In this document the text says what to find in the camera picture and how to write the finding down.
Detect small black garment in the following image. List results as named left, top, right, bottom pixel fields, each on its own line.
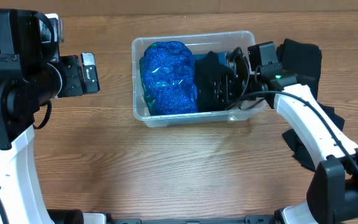
left=195, top=51, right=234, bottom=112

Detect blue denim jeans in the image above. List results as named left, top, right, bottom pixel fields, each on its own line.
left=193, top=51, right=234, bottom=69

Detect blue sequin fabric garment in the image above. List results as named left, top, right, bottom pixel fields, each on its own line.
left=139, top=41, right=198, bottom=116

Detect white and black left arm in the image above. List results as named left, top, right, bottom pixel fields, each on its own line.
left=0, top=9, right=108, bottom=224

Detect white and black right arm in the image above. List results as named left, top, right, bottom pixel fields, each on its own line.
left=226, top=39, right=358, bottom=223

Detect clear plastic storage bin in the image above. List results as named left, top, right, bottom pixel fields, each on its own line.
left=132, top=30, right=267, bottom=128

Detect large folded black garment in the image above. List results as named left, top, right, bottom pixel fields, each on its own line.
left=277, top=39, right=322, bottom=99

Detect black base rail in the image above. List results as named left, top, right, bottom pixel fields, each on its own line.
left=107, top=215, right=281, bottom=224

